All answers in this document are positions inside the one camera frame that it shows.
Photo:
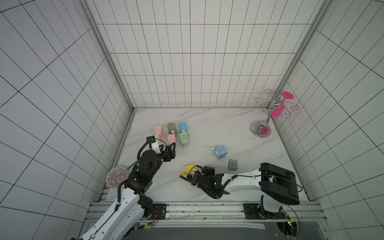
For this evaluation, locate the clear grey sharpener tray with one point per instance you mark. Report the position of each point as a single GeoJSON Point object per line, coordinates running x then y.
{"type": "Point", "coordinates": [232, 165]}

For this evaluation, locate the patterned ceramic plate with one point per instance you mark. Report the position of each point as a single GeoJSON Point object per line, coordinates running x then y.
{"type": "Point", "coordinates": [116, 176]}

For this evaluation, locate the chrome cup holder stand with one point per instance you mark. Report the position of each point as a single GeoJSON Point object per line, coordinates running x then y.
{"type": "Point", "coordinates": [261, 129]}

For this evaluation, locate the yellow pencil sharpener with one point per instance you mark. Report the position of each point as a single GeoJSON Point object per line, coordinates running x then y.
{"type": "Point", "coordinates": [189, 169]}

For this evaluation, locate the magenta plastic goblet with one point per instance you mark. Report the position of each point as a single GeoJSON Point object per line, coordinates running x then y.
{"type": "Point", "coordinates": [278, 105]}

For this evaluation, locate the mint green pencil sharpener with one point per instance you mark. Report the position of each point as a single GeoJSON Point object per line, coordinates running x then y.
{"type": "Point", "coordinates": [184, 139]}

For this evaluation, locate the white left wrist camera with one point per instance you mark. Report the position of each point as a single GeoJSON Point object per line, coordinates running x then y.
{"type": "Point", "coordinates": [155, 146]}

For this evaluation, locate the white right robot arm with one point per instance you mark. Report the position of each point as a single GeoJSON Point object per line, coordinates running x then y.
{"type": "Point", "coordinates": [278, 187]}

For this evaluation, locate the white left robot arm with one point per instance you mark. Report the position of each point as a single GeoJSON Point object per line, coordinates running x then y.
{"type": "Point", "coordinates": [132, 204]}

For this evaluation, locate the teal handled tool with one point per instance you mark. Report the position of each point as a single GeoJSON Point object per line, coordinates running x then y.
{"type": "Point", "coordinates": [132, 165]}

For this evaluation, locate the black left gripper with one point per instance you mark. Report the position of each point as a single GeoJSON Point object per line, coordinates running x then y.
{"type": "Point", "coordinates": [172, 154]}

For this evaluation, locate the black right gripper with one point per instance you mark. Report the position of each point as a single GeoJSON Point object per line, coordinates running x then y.
{"type": "Point", "coordinates": [196, 178]}

